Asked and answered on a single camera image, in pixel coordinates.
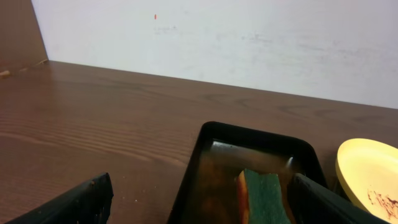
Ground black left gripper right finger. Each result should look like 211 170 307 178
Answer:
287 174 387 224

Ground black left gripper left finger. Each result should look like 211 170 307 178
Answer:
8 172 114 224

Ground green and yellow sponge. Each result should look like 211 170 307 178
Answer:
236 169 292 224

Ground black rectangular water tray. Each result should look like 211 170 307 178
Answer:
167 121 327 223

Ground yellow plate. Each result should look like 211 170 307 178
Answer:
335 138 397 223

